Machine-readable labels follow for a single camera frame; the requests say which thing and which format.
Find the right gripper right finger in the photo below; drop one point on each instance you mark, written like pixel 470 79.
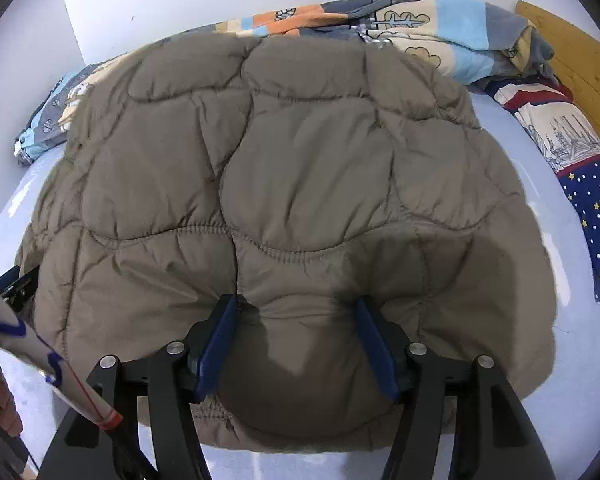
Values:
pixel 493 437

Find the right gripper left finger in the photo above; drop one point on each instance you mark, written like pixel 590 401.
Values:
pixel 157 438

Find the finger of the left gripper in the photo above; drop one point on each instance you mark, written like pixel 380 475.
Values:
pixel 18 290

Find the olive quilted puffer jacket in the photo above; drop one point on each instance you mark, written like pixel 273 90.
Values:
pixel 301 174

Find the light blue cloud bedsheet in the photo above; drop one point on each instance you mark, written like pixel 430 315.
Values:
pixel 565 410

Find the navy star pillow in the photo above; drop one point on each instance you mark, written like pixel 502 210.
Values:
pixel 546 110

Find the wooden headboard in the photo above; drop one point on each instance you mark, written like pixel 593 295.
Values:
pixel 576 61

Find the patchwork cartoon blanket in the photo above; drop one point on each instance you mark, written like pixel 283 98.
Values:
pixel 471 41

